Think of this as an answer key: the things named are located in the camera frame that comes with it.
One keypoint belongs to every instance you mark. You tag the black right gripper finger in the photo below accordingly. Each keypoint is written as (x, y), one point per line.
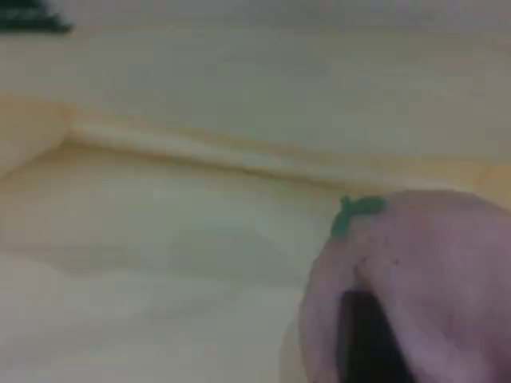
(367, 347)

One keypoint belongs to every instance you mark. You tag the pink peach with green leaf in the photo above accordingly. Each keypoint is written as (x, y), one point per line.
(439, 259)

